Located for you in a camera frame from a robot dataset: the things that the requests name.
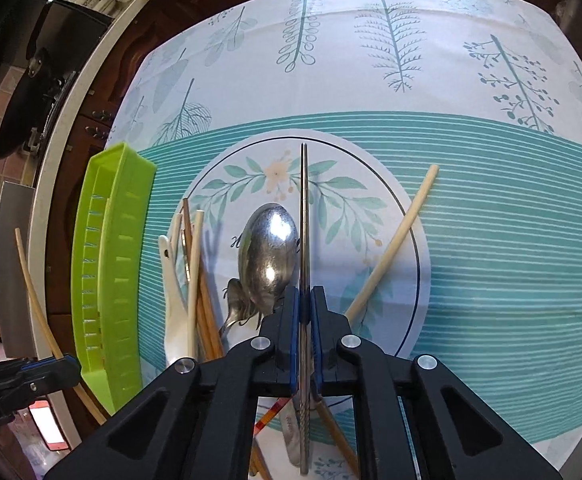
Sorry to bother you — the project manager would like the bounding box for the stainless steel panel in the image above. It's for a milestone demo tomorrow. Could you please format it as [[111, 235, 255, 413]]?
[[0, 181, 38, 357]]

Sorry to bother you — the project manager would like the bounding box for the large steel spoon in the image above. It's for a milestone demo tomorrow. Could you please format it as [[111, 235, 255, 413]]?
[[237, 202, 302, 463]]

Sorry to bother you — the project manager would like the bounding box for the leaf printed tablecloth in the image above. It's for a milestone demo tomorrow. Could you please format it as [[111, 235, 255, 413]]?
[[113, 0, 582, 480]]

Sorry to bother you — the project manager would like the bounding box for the brown wooden chopstick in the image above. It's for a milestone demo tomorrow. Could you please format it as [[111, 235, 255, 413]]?
[[315, 394, 361, 463], [180, 198, 222, 361], [206, 280, 226, 358]]

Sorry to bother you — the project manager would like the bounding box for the white ceramic spoon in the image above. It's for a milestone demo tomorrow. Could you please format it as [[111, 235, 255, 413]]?
[[157, 234, 194, 367]]

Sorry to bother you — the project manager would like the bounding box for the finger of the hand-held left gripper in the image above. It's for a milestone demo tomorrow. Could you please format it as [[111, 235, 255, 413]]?
[[0, 356, 80, 386], [0, 374, 82, 411]]

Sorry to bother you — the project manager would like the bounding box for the stainless steel range hood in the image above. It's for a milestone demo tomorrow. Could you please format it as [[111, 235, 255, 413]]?
[[1, 0, 114, 86]]

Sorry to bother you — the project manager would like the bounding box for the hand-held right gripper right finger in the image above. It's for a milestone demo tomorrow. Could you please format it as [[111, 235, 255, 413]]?
[[309, 285, 564, 480]]

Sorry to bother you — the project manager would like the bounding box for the green plastic utensil tray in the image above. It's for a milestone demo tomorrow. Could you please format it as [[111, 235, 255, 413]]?
[[71, 142, 158, 411]]

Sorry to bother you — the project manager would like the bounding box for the small steel spoon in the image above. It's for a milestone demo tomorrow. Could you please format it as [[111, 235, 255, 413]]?
[[219, 277, 259, 341]]

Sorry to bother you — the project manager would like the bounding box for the hanging steel utensil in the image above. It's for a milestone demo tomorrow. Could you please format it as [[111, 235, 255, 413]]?
[[28, 72, 74, 153]]

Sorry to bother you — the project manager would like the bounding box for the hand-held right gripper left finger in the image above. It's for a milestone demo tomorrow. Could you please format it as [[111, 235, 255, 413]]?
[[43, 286, 302, 480]]

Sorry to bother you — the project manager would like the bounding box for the red rimmed white object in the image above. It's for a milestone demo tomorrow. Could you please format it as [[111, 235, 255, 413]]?
[[28, 399, 72, 453]]

